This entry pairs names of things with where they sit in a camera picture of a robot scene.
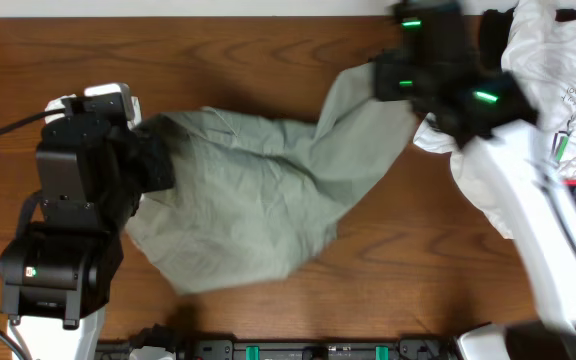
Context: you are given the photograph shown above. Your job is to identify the grey-green shorts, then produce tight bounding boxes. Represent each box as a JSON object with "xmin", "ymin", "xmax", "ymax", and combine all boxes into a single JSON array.
[{"xmin": 126, "ymin": 64, "xmax": 417, "ymax": 293}]

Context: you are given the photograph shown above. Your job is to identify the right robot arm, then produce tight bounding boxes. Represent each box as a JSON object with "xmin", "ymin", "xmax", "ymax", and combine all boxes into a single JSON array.
[{"xmin": 374, "ymin": 1, "xmax": 576, "ymax": 359}]

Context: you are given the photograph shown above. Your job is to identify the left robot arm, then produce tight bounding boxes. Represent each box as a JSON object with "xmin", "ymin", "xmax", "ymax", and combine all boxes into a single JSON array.
[{"xmin": 0, "ymin": 92, "xmax": 175, "ymax": 359}]

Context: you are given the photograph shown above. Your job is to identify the folded white t-shirt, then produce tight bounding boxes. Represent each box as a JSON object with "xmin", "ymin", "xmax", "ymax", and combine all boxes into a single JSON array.
[{"xmin": 36, "ymin": 93, "xmax": 139, "ymax": 203}]

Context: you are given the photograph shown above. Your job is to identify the black garment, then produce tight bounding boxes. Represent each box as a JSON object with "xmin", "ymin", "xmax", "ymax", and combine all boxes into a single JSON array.
[{"xmin": 478, "ymin": 7, "xmax": 576, "ymax": 74}]

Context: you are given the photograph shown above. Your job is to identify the crumpled white shirt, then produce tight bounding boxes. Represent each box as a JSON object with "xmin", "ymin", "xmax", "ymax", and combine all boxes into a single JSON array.
[{"xmin": 412, "ymin": 0, "xmax": 576, "ymax": 240}]

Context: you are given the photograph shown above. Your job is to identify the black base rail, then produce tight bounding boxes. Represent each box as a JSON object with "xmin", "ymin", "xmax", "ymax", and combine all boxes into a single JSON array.
[{"xmin": 94, "ymin": 325, "xmax": 459, "ymax": 360}]

